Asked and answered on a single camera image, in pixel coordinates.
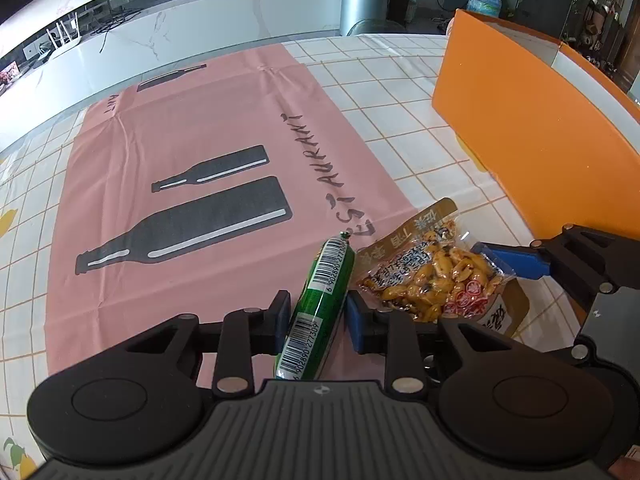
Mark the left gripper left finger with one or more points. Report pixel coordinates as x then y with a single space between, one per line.
244 334

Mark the pink bottle-print cloth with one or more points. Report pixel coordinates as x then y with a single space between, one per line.
205 194

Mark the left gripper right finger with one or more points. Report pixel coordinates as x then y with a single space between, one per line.
391 334

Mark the white wifi router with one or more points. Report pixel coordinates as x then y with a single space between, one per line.
62 36

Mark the lemon checkered tablecloth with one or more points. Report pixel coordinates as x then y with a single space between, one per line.
384 86

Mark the green sausage stick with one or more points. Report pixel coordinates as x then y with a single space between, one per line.
317 311

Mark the silver trash can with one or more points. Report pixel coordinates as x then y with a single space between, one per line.
363 2

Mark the orange cardboard box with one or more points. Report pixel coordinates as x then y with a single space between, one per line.
561 141

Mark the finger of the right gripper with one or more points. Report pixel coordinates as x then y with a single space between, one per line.
464 346
583 261

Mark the yellow bean snack pack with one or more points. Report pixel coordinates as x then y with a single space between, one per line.
432 266

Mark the blue water jug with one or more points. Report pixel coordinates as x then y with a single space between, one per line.
486 7

